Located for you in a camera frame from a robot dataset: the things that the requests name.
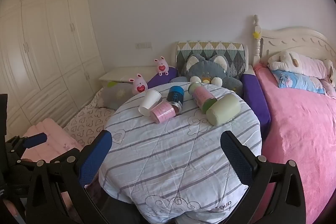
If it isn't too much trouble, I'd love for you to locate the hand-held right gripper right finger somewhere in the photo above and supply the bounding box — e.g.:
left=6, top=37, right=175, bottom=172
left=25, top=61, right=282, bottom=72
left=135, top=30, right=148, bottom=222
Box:
left=220, top=131, right=306, bottom=224

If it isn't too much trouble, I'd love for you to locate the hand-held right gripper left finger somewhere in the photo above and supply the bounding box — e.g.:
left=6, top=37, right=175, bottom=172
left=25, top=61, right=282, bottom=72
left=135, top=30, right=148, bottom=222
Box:
left=26, top=130, right=113, bottom=224

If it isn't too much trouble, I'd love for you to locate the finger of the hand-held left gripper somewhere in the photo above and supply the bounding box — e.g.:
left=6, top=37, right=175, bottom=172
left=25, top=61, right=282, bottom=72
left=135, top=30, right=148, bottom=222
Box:
left=6, top=132, right=48, bottom=155

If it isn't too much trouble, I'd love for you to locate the light green cup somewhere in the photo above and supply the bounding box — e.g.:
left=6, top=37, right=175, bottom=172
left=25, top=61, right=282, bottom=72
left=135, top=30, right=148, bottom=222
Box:
left=205, top=93, right=241, bottom=127

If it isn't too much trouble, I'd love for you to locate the tall pink green cup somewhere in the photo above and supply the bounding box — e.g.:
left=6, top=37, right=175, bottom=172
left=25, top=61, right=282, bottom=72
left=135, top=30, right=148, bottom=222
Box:
left=188, top=81, right=218, bottom=115

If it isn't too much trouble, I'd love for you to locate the white paper cup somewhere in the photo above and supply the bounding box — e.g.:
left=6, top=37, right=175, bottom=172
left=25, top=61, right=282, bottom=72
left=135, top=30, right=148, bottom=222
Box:
left=138, top=89, right=162, bottom=117

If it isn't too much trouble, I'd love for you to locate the pink paper cup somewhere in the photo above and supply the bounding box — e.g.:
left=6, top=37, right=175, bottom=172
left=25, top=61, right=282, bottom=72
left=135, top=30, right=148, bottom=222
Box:
left=150, top=101, right=176, bottom=125

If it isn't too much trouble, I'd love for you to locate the blue metal cup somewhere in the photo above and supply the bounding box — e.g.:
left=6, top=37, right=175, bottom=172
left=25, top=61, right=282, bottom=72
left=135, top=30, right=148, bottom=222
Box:
left=168, top=85, right=184, bottom=115

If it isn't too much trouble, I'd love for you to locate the folded pink blanket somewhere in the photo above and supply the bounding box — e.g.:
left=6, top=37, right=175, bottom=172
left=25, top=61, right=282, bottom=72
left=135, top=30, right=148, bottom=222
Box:
left=20, top=118, right=84, bottom=161

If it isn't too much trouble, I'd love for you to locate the heart print sheet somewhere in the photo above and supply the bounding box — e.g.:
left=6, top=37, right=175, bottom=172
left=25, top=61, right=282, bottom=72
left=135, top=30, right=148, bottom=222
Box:
left=63, top=88, right=118, bottom=147

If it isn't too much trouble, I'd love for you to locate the grey printed pillow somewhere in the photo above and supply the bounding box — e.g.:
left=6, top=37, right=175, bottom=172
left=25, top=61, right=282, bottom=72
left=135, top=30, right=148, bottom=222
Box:
left=98, top=81, right=134, bottom=110

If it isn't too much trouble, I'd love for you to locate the white striped quilt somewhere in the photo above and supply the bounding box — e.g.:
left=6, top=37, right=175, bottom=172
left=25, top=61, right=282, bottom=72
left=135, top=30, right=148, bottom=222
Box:
left=98, top=81, right=263, bottom=224

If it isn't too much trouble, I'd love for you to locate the pink fleece blanket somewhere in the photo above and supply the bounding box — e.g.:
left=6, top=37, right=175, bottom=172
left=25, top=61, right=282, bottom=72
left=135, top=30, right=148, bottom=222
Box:
left=253, top=64, right=336, bottom=224

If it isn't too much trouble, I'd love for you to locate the pink bunny plush toy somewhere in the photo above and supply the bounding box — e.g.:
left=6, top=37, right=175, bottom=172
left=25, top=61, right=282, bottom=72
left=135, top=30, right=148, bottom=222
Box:
left=130, top=73, right=147, bottom=95
left=154, top=56, right=170, bottom=76

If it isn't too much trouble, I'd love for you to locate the white nightstand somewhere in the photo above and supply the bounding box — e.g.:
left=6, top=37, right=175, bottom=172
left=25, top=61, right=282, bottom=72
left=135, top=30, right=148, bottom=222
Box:
left=99, top=67, right=158, bottom=88

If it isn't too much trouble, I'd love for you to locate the grey cat plush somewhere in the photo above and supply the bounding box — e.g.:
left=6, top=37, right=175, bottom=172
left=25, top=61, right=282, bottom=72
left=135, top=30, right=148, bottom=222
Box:
left=169, top=54, right=244, bottom=96

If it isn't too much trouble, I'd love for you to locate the cream wardrobe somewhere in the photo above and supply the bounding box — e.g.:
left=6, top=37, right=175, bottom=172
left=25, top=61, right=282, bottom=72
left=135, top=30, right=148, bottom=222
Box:
left=0, top=0, right=105, bottom=135

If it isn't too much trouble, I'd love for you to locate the blue printed pillow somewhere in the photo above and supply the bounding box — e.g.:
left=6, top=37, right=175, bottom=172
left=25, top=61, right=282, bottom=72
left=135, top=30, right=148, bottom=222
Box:
left=272, top=70, right=327, bottom=94

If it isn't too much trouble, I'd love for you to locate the white plush dog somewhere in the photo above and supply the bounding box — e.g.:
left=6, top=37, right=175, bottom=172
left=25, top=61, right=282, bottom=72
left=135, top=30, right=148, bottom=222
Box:
left=267, top=51, right=335, bottom=81

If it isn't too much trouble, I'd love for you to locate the diamond patterned quilted cushion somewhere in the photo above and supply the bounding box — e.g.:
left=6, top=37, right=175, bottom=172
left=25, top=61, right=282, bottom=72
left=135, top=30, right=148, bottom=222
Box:
left=176, top=41, right=249, bottom=75

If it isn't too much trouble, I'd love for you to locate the pink pillow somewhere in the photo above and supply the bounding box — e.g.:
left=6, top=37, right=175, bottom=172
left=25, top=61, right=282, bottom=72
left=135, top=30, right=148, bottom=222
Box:
left=322, top=77, right=336, bottom=98

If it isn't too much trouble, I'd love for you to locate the cream bed headboard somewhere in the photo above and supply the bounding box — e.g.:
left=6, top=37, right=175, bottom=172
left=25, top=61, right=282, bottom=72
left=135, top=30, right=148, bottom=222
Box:
left=252, top=15, right=336, bottom=68

